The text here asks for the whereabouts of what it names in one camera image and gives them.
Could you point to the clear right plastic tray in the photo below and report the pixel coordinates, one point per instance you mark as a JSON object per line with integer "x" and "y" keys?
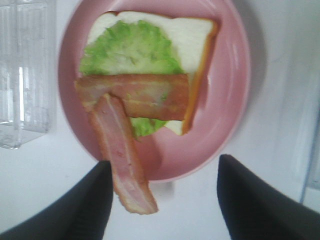
{"x": 310, "y": 195}

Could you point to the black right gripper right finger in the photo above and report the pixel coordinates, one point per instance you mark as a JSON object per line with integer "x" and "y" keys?
{"x": 253, "y": 210}

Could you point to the pink round plate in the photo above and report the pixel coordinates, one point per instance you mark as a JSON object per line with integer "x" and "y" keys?
{"x": 223, "y": 93}

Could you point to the green lettuce leaf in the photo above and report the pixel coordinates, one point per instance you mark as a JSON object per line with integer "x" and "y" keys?
{"x": 136, "y": 63}

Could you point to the clear plastic tray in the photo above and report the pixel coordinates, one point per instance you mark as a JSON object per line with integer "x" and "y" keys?
{"x": 27, "y": 70}
{"x": 310, "y": 195}

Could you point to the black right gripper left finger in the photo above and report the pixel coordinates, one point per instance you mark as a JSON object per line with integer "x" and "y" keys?
{"x": 80, "y": 214}

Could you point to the tray bacon strip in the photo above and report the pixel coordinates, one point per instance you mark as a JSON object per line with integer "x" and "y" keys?
{"x": 113, "y": 131}
{"x": 155, "y": 96}

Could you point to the clear left plastic tray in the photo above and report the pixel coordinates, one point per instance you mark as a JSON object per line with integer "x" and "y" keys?
{"x": 27, "y": 70}

